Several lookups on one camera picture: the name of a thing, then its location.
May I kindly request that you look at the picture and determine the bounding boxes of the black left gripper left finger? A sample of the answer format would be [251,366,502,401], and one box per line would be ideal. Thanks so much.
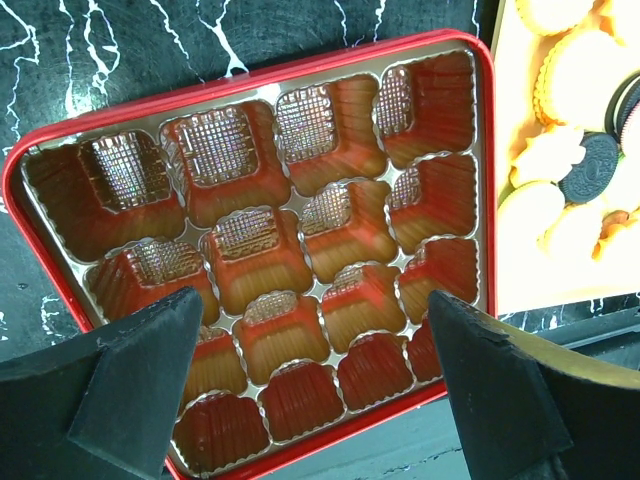
[1,287,203,479]

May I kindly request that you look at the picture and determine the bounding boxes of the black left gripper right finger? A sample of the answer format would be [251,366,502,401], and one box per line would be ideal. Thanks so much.
[428,290,639,479]

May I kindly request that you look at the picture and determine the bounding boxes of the red cookie box with tray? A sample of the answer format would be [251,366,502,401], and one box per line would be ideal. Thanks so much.
[2,29,496,479]

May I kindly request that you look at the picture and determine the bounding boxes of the black oreo cookie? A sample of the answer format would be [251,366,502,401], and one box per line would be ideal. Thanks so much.
[559,133,619,203]

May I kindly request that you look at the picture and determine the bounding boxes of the pink macaron cookie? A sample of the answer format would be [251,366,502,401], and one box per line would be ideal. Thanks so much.
[604,72,639,141]

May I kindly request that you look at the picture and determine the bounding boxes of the yellow plastic tray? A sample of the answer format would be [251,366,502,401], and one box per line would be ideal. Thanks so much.
[491,1,639,314]

